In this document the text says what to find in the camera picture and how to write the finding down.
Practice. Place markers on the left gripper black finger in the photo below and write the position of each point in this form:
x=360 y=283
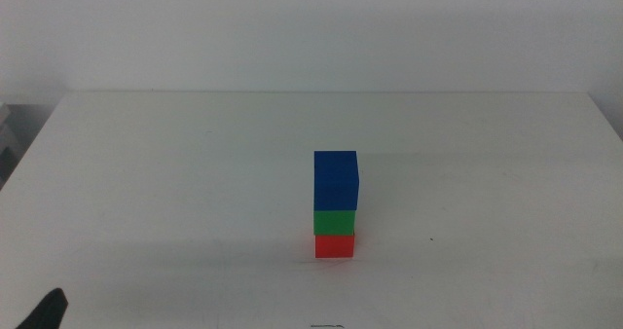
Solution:
x=46 y=314

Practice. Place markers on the green cube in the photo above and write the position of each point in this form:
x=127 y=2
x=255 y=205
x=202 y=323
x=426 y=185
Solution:
x=334 y=223

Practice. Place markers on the red cube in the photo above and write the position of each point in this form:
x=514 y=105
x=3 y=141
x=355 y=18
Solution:
x=334 y=246

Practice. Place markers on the blue cube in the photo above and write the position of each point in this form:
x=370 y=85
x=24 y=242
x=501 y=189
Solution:
x=336 y=180

